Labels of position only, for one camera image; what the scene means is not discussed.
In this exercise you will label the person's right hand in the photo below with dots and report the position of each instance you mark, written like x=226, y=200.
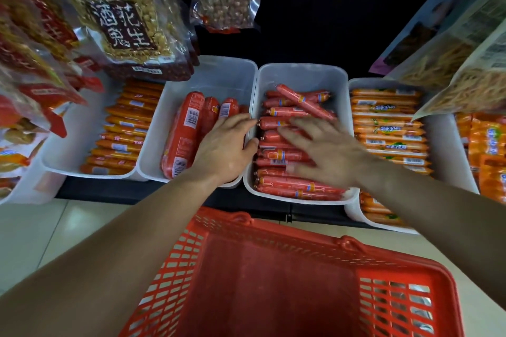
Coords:
x=336, y=155

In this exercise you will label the person's left hand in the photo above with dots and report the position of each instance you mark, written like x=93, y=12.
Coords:
x=221, y=151

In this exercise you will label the person's right thumb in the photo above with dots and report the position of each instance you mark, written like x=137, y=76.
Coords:
x=300, y=168

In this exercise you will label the person's left thumb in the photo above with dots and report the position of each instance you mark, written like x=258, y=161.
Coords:
x=251, y=148

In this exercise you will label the person's right forearm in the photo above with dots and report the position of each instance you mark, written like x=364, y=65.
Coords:
x=435, y=222

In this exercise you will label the person's left forearm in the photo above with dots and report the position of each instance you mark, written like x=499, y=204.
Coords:
x=118, y=253

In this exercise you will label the pile of small red sausages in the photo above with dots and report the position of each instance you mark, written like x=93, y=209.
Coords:
x=284, y=186

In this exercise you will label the large red sausage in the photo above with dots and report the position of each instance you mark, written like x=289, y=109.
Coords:
x=208, y=115
x=184, y=135
x=228, y=107

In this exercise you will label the black shelf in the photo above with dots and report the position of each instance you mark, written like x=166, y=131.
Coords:
x=237, y=201

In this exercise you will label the white plastic bin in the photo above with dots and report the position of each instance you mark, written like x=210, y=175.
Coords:
x=35, y=186
x=300, y=76
x=446, y=151
x=225, y=76
x=67, y=143

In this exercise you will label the row of green-label orange sausages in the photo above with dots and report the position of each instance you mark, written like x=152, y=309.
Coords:
x=389, y=127

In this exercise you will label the red plastic shopping basket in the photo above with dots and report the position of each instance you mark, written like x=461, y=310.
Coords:
x=276, y=285

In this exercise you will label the dark red peanut packet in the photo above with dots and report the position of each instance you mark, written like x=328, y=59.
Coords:
x=158, y=72

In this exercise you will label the row of plain orange sausages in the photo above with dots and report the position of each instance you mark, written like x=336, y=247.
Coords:
x=126, y=127

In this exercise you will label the large clear peanut packet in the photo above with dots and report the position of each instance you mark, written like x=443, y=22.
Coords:
x=126, y=28

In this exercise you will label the clear dried strips packet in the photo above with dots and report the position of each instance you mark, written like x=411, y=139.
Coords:
x=470, y=96
x=442, y=60

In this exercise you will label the stack of orange sausage packets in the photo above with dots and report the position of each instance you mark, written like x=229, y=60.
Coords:
x=488, y=155

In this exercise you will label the purple-backed snack packet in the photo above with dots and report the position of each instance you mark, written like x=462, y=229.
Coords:
x=442, y=5

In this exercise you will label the row of hanging red snack packets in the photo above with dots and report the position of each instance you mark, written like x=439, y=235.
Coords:
x=31, y=60

